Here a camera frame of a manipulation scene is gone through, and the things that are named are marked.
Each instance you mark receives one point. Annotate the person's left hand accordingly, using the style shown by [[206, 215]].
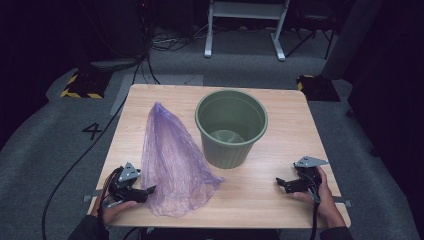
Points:
[[115, 210]]

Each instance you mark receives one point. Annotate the person's right hand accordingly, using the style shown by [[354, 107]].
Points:
[[328, 200]]

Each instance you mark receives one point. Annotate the grey round stand base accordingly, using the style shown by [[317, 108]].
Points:
[[113, 64]]

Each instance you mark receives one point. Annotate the black yellow striped base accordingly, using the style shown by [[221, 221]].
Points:
[[86, 85], [318, 88]]

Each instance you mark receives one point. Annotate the grey pillar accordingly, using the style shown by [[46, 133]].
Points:
[[350, 40]]

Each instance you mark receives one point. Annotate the white metal stand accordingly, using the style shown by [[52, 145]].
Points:
[[245, 10]]

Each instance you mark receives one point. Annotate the black tripod stand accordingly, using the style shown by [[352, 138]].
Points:
[[313, 33]]

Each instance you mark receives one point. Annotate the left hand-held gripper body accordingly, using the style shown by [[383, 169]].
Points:
[[128, 173]]

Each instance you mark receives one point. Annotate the metal table bracket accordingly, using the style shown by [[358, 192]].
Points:
[[90, 196], [343, 201]]

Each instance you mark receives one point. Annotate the green plastic bin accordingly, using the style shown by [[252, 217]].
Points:
[[233, 116]]

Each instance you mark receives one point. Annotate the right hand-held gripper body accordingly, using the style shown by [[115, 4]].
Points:
[[308, 175]]

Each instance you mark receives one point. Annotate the purple plastic bag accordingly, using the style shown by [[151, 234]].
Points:
[[171, 166]]

